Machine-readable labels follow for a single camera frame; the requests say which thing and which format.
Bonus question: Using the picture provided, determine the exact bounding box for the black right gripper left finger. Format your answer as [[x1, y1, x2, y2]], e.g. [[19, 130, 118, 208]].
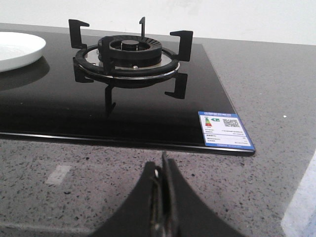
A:
[[90, 162, 160, 237]]

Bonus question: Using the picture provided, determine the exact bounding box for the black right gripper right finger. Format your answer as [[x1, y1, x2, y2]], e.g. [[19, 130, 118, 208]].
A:
[[162, 152, 242, 237]]

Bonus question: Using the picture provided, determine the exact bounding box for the white ceramic plate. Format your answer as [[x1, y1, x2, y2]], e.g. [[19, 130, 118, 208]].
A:
[[0, 32, 46, 72]]

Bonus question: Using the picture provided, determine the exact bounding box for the blue energy label sticker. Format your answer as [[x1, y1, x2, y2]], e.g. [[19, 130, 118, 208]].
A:
[[198, 111, 255, 151]]

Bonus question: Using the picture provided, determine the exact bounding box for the black glass gas cooktop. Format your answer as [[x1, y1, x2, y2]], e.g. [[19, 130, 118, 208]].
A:
[[0, 32, 255, 156]]

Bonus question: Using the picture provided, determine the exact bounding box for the right black pan support grate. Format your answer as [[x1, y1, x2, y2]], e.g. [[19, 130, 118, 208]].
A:
[[68, 16, 194, 81]]

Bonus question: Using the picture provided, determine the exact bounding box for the right black gas burner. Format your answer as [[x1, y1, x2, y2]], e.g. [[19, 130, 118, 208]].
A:
[[106, 35, 162, 67]]

